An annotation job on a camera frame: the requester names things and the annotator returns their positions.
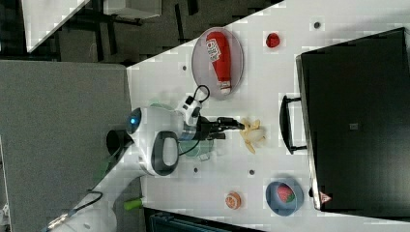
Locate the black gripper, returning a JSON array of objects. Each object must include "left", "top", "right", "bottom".
[{"left": 194, "top": 116, "right": 245, "bottom": 141}]

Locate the peeled toy banana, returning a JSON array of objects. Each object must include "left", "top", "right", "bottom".
[{"left": 240, "top": 118, "right": 266, "bottom": 154}]

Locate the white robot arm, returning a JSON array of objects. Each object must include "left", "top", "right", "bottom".
[{"left": 41, "top": 106, "right": 245, "bottom": 232}]

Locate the green mug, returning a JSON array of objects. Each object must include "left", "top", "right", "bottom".
[{"left": 179, "top": 140, "right": 214, "bottom": 161}]

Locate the green colander basket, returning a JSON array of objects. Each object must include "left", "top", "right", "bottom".
[{"left": 149, "top": 102, "right": 176, "bottom": 112}]

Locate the red ketchup bottle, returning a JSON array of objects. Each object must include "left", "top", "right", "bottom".
[{"left": 206, "top": 31, "right": 231, "bottom": 95}]

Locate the toy strawberry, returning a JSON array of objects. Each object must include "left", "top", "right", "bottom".
[{"left": 277, "top": 184, "right": 295, "bottom": 203}]

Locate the blue bowl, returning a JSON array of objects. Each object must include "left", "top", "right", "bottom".
[{"left": 265, "top": 179, "right": 304, "bottom": 217}]

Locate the small red tomato toy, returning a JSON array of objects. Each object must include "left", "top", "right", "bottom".
[{"left": 266, "top": 33, "right": 280, "bottom": 48}]

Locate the grey partition panel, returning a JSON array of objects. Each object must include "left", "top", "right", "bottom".
[{"left": 1, "top": 61, "right": 131, "bottom": 232}]

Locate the black camera cable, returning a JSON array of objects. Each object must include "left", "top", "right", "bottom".
[{"left": 185, "top": 84, "right": 211, "bottom": 105}]

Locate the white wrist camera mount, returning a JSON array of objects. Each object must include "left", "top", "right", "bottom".
[{"left": 175, "top": 96, "right": 202, "bottom": 126}]

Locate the blue metal frame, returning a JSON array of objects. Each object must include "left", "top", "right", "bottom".
[{"left": 143, "top": 208, "right": 262, "bottom": 232}]

